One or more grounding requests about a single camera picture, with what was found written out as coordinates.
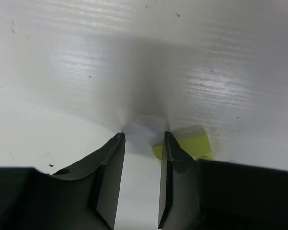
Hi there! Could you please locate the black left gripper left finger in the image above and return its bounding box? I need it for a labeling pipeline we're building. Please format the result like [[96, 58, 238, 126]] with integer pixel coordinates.
[[0, 133, 125, 230]]

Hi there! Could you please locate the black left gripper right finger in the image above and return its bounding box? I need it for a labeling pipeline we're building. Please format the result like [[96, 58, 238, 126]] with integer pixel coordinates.
[[158, 132, 288, 230]]

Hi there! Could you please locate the lime green sloped lego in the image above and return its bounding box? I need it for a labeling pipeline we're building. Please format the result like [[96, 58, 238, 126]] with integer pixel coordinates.
[[151, 129, 214, 166]]

